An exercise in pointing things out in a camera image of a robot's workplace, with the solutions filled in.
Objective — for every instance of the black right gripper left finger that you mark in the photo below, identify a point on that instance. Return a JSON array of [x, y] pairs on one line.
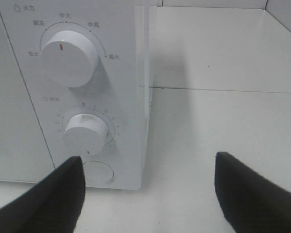
[[51, 206]]

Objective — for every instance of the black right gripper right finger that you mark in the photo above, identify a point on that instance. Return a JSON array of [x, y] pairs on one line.
[[250, 203]]

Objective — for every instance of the round door release button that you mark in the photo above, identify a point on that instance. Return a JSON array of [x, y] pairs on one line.
[[97, 173]]

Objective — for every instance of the white microwave door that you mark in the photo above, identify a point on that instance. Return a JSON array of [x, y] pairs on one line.
[[24, 156]]

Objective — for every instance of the white timer knob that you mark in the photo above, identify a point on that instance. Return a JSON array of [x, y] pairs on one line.
[[86, 134]]

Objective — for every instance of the white microwave oven body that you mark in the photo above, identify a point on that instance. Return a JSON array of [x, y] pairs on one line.
[[120, 90]]

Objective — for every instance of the upper white power knob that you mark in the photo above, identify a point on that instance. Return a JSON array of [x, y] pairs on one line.
[[69, 58]]

